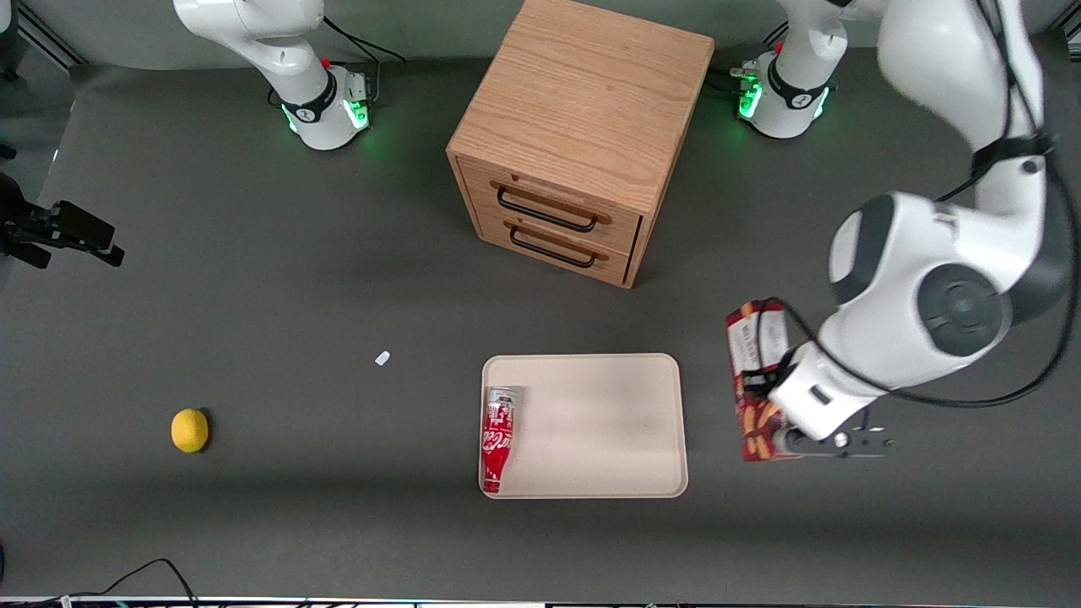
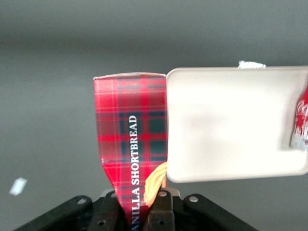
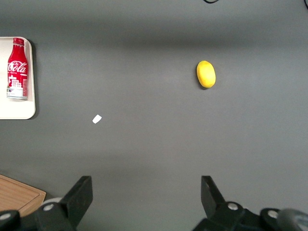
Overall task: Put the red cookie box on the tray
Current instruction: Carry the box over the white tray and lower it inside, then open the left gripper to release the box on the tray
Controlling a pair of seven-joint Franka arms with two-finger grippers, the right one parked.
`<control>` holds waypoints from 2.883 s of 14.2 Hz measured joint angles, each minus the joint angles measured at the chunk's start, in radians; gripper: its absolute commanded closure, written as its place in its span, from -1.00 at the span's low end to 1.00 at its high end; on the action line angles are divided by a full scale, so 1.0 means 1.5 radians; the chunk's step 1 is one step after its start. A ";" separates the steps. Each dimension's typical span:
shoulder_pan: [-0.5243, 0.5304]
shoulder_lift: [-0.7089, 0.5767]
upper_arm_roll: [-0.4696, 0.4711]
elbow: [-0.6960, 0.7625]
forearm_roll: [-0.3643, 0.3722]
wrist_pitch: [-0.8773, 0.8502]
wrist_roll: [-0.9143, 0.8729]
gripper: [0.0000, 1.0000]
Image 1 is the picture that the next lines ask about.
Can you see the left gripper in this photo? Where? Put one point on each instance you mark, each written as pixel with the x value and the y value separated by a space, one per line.
pixel 779 368

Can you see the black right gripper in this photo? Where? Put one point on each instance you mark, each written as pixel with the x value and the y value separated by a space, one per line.
pixel 32 226

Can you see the red cookie box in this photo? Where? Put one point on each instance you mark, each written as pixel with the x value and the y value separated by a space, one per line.
pixel 750 422

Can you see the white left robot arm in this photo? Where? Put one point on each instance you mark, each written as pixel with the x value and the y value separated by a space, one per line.
pixel 929 253

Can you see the beige plastic tray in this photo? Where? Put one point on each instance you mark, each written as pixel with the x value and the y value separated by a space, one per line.
pixel 600 426

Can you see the yellow lemon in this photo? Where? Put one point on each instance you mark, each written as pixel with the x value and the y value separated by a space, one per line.
pixel 189 431

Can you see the wooden drawer front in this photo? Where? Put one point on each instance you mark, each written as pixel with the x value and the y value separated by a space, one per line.
pixel 616 263
pixel 621 232

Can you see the crushed red soda can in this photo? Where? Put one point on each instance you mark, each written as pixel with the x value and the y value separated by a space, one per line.
pixel 498 439

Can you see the wooden drawer cabinet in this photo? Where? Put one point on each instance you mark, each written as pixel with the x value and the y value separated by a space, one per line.
pixel 583 93

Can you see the aluminium frame rail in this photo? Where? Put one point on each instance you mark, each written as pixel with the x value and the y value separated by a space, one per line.
pixel 51 34

